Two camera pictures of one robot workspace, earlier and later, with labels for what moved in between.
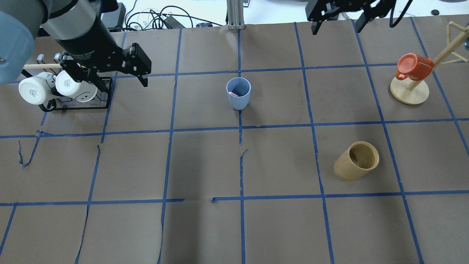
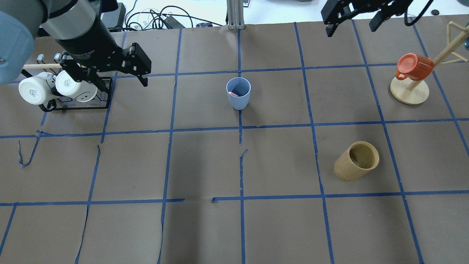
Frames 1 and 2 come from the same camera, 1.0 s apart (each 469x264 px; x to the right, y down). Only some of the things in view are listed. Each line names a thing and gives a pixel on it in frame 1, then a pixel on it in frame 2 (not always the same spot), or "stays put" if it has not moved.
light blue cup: (239, 90) stays put
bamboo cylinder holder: (359, 158) stays put
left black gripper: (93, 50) stays put
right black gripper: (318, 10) -> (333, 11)
